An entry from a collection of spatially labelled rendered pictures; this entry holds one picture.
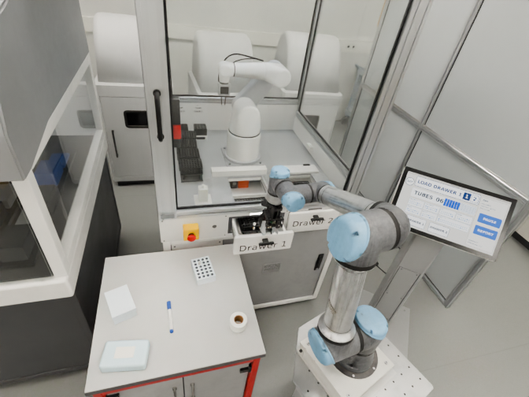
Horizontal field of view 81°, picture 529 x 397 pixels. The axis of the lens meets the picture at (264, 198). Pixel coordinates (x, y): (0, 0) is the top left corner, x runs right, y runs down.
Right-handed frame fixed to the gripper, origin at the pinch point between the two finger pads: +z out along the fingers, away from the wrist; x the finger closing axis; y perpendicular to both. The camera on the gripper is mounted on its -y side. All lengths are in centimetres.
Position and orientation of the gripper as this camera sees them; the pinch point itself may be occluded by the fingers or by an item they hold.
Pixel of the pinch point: (267, 231)
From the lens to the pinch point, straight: 142.0
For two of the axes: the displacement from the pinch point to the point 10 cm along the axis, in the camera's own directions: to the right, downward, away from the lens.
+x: 9.6, -0.7, 2.8
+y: 2.6, 6.2, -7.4
